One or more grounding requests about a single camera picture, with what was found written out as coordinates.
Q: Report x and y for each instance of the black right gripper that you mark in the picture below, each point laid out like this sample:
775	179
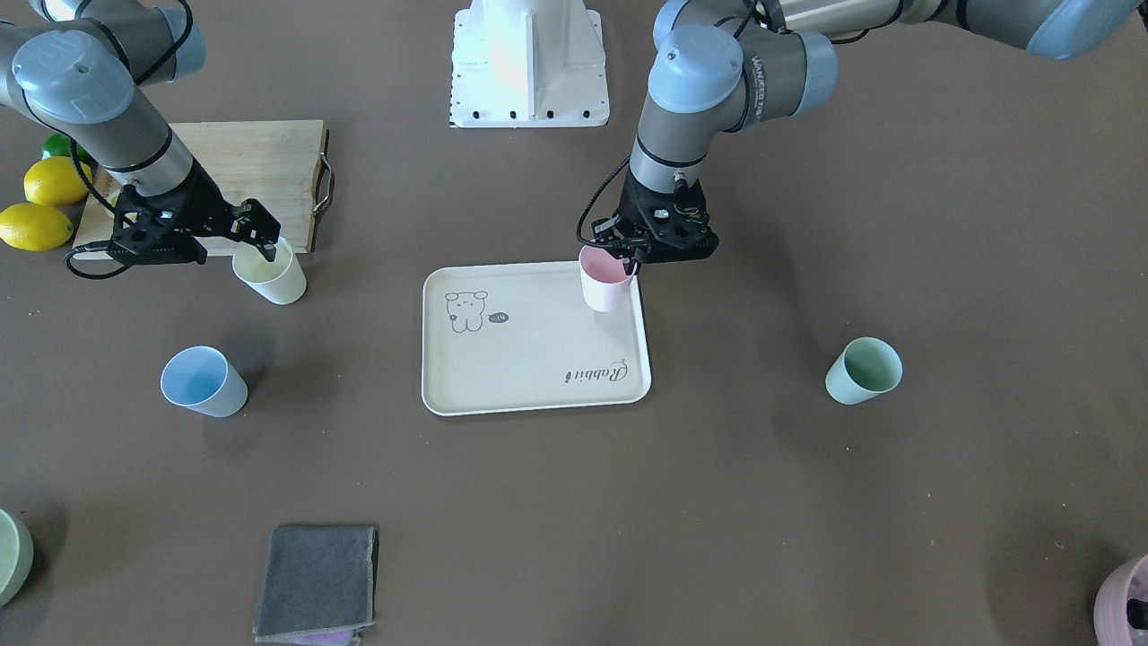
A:
208	209

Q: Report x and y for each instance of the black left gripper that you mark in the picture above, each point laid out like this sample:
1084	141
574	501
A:
606	235

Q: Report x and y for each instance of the pale yellow plastic cup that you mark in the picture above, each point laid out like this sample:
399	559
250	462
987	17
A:
281	281

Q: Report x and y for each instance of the pink plastic cup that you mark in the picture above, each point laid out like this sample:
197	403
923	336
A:
605	284

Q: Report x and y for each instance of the green plastic cup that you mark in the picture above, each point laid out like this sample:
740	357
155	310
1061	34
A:
867	367

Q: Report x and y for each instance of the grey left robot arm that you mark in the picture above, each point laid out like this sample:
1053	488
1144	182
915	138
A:
723	66

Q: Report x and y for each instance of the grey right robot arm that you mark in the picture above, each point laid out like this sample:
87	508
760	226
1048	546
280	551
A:
80	73

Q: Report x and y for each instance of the cream rabbit tray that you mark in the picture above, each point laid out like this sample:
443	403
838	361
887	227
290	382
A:
502	338

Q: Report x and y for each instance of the wooden cutting board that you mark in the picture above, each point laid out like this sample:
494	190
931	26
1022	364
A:
280	163

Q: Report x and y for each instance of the blue plastic cup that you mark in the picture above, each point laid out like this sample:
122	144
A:
200	378

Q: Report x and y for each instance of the whole lemon near board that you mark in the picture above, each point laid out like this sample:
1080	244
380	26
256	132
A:
54	182

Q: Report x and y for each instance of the green lime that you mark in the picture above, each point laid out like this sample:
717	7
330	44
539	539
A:
62	146

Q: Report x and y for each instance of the grey folded cloth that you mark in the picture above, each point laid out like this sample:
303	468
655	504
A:
318	586

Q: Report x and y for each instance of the green bowl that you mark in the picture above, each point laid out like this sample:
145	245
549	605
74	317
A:
17	554

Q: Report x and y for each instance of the pink mixing bowl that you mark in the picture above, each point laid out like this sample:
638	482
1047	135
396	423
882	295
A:
1119	609

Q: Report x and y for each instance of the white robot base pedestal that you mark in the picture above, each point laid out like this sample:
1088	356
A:
528	64

